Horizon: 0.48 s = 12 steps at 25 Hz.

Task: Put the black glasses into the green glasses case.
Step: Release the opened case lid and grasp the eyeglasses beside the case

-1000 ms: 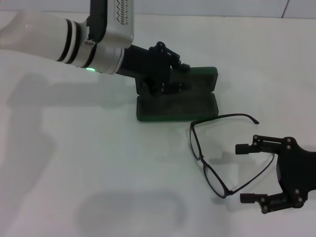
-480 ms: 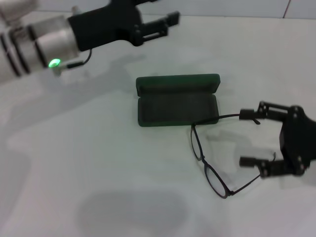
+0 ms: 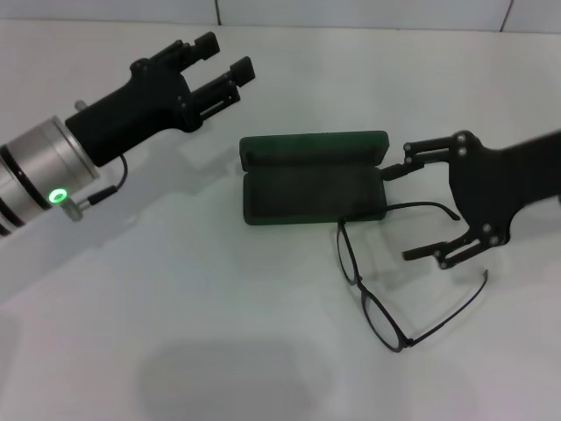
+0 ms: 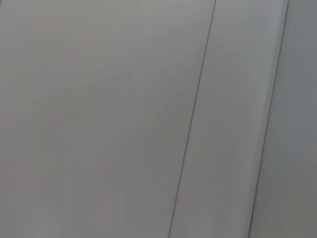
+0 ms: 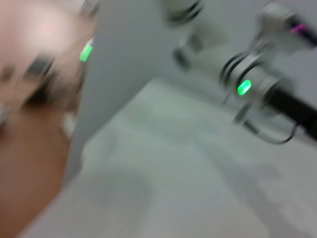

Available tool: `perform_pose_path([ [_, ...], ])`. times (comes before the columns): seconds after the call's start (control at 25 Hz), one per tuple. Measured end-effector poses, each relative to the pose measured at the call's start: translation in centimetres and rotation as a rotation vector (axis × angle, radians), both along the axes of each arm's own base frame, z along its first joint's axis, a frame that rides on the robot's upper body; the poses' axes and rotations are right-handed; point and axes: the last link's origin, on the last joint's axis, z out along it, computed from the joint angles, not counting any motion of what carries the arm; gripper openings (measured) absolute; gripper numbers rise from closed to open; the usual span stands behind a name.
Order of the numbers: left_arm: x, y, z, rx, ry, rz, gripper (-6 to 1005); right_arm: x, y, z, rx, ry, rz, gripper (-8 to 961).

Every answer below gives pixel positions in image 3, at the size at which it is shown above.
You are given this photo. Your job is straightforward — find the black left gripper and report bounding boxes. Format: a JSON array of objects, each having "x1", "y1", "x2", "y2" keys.
[{"x1": 64, "y1": 31, "x2": 257, "y2": 168}]

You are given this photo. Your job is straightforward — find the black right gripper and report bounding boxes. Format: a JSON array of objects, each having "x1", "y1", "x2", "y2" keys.
[{"x1": 379, "y1": 128, "x2": 561, "y2": 270}]

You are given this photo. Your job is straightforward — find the black glasses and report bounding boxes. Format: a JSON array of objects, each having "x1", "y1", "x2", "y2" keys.
[{"x1": 336, "y1": 200, "x2": 490, "y2": 354}]

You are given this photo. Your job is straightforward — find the green glasses case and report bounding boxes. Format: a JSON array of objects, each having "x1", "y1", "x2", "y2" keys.
[{"x1": 238, "y1": 129, "x2": 391, "y2": 227}]

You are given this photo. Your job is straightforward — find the left gripper cable with connector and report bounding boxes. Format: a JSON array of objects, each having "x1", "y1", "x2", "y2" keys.
[{"x1": 60, "y1": 155, "x2": 129, "y2": 224}]

